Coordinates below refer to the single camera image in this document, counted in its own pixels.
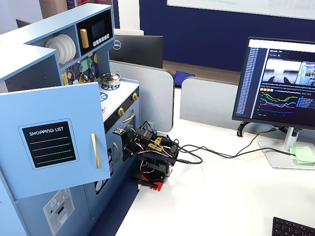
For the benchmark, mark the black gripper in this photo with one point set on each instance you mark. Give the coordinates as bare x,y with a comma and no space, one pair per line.
128,150

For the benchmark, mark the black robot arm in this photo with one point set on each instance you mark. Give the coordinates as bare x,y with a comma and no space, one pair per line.
157,157

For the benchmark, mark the steel pot with lid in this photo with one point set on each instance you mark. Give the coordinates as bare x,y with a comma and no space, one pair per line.
111,78

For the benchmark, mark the gold stove knob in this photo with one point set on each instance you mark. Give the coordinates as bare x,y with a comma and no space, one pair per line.
135,96
120,111

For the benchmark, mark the red table clamp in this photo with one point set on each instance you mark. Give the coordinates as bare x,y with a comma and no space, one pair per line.
159,186

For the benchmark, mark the grey desk divider panel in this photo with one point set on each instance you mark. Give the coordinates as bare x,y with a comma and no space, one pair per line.
147,98
206,100

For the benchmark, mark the blue door with shopping list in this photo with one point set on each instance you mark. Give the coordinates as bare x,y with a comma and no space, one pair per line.
73,110

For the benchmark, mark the steel ladle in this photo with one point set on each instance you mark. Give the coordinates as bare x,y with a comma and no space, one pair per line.
85,76

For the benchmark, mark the steel spoon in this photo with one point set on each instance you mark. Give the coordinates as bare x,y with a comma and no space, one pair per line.
93,72

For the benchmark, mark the steel slotted spatula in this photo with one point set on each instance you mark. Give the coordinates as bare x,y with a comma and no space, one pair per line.
75,82

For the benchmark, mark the blue cushion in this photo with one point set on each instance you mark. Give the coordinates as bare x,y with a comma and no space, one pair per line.
184,74

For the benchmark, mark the black Dell monitor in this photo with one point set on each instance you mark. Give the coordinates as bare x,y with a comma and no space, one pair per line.
137,51

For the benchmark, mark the white toy plate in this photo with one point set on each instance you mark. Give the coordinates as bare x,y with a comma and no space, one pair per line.
53,46
74,48
68,49

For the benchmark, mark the black toy microwave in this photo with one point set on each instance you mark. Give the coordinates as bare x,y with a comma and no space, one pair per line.
98,29

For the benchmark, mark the silver monitor stand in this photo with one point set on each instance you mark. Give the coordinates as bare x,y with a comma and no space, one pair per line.
278,157

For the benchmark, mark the blue wooden toy kitchen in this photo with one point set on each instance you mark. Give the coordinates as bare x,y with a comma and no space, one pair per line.
29,37

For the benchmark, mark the computer monitor with graphs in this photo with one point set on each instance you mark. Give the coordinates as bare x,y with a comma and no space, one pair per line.
278,81

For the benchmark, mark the green sticky notes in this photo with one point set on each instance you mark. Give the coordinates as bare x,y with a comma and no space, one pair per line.
302,155

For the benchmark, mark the black keyboard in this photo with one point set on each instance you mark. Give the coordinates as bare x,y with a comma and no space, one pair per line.
292,228

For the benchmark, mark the whiteboard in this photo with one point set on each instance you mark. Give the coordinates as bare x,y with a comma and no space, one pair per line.
233,6

